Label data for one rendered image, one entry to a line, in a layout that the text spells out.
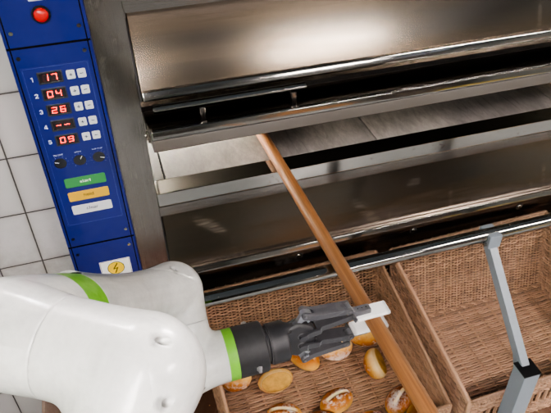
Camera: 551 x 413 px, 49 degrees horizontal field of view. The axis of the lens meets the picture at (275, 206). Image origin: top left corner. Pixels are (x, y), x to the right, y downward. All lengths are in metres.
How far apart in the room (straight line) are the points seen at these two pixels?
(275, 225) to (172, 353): 1.09
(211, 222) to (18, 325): 1.01
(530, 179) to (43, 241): 1.38
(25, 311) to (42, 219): 0.88
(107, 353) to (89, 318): 0.05
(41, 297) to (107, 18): 0.75
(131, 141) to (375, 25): 0.61
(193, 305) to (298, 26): 0.67
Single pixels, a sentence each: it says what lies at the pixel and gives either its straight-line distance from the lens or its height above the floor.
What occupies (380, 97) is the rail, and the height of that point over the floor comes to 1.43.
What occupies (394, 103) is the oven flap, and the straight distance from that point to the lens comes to 1.39.
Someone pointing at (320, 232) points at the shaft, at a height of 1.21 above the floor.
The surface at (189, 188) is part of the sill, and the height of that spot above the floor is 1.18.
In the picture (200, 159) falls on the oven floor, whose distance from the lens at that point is 1.62.
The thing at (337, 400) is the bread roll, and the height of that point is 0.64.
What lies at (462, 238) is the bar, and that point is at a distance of 1.41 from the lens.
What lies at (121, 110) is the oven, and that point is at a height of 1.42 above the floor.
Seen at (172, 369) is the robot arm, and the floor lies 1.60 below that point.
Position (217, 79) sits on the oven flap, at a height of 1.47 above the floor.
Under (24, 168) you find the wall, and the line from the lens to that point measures 1.45.
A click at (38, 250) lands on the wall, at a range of 1.59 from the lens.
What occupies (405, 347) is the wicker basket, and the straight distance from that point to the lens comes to 1.80.
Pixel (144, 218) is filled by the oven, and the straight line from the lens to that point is 1.55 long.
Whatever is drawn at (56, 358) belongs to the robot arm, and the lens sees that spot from 0.63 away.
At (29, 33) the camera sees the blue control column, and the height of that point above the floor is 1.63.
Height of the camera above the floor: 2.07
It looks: 38 degrees down
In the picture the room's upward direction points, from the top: 2 degrees counter-clockwise
